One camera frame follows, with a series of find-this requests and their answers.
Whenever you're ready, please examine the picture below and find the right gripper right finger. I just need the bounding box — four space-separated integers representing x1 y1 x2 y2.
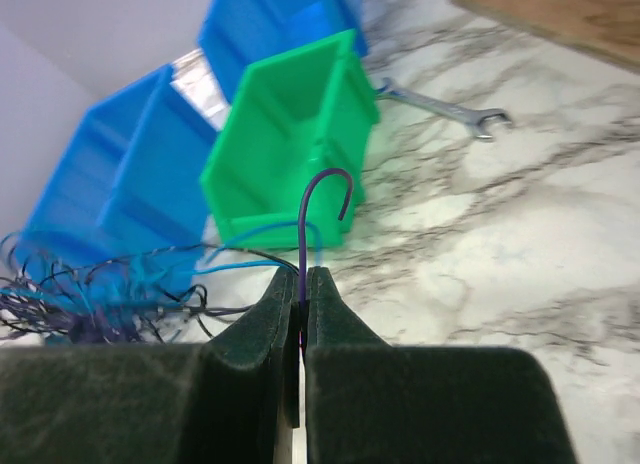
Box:
304 267 577 463

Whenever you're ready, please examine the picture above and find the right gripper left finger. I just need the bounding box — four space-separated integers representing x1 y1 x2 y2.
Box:
1 269 299 463

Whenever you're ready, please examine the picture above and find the wire bundle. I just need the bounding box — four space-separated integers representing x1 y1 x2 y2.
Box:
0 168 356 348

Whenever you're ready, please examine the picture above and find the near blue bin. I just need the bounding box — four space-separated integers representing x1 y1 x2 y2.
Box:
15 64 217 279

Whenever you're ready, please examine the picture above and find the blue bin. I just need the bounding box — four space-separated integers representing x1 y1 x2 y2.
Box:
197 0 368 102
15 64 217 279

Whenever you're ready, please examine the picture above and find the green bin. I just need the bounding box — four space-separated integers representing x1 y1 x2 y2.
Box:
200 30 380 249

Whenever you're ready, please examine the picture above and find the open-end wrench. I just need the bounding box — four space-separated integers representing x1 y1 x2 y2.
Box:
376 77 514 141

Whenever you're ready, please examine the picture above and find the far blue bin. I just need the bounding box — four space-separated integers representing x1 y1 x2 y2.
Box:
197 0 368 102

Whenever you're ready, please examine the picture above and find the wooden board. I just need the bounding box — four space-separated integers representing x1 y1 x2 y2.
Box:
451 0 639 73

